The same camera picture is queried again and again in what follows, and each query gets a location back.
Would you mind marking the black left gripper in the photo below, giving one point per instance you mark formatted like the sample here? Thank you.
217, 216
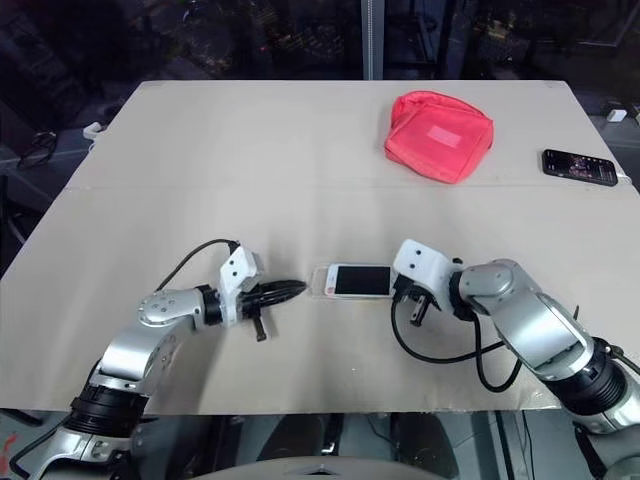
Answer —
250, 304

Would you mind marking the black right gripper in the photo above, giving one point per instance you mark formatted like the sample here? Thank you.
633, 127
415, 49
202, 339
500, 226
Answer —
406, 295

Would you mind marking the white smartphone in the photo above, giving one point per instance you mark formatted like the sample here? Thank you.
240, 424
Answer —
361, 280
319, 281

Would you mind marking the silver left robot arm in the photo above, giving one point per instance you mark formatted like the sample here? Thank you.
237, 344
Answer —
150, 312

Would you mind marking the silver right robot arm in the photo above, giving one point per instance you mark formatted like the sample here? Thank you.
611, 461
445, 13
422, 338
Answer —
525, 310

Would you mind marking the black smartphone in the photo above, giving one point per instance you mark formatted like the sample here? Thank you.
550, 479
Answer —
579, 168

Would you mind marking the red fabric pouch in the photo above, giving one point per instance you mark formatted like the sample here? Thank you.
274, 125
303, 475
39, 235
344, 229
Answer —
440, 137

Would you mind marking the grey robot torso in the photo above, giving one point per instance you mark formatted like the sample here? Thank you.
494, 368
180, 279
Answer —
320, 467

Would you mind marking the white power strip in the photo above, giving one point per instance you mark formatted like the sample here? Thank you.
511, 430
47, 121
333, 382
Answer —
94, 130

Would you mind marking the white power adapter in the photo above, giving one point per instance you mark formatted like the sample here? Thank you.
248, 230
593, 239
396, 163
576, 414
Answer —
616, 114

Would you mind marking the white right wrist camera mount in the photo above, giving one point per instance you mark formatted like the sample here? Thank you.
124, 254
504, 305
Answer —
422, 267

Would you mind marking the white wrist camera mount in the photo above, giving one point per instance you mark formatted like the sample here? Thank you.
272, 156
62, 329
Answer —
422, 267
236, 280

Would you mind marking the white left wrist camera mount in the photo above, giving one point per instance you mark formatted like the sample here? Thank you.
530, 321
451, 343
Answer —
236, 280

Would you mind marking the grey metal window post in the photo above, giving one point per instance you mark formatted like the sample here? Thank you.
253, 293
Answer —
373, 39

